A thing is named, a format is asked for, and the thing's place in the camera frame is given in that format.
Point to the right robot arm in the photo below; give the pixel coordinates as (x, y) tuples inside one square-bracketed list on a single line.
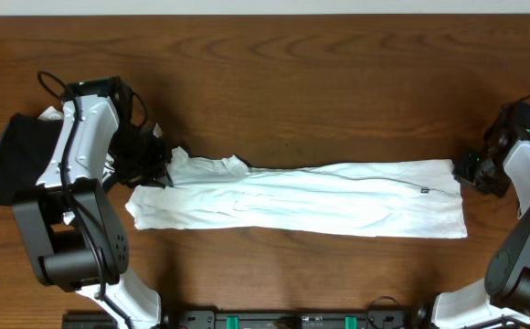
[(502, 298)]

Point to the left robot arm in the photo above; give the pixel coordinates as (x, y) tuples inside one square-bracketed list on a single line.
[(70, 230)]

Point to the white Puma t-shirt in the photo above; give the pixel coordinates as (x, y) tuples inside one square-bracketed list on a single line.
[(417, 199)]

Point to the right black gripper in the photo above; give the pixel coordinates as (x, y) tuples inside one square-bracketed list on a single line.
[(461, 173)]

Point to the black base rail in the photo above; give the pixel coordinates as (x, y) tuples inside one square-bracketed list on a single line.
[(209, 319)]

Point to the folded black white shirt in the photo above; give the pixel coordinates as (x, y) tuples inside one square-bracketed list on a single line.
[(51, 114)]

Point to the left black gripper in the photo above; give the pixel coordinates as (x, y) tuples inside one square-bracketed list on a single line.
[(156, 164)]

